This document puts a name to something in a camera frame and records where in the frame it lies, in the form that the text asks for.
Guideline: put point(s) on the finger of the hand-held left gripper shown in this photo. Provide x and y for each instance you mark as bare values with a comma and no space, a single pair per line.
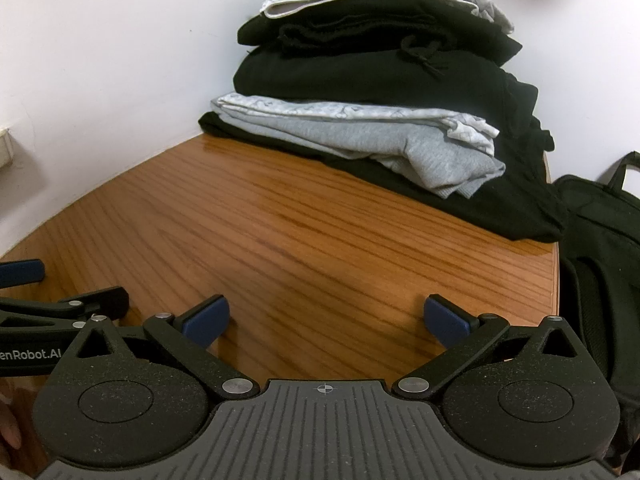
100,302
22,272

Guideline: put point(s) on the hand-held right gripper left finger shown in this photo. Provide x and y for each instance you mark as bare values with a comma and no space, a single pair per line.
207,322

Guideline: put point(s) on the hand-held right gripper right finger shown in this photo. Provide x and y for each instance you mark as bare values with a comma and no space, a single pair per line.
445,322

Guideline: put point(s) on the person's left hand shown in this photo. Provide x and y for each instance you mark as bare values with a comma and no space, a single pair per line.
10,427

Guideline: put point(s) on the beige window sill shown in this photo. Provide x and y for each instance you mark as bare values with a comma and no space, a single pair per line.
5,147

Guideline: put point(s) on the black backpack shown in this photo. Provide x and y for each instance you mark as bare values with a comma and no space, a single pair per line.
600,260

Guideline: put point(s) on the grey folded garment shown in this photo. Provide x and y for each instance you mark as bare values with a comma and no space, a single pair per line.
400,150

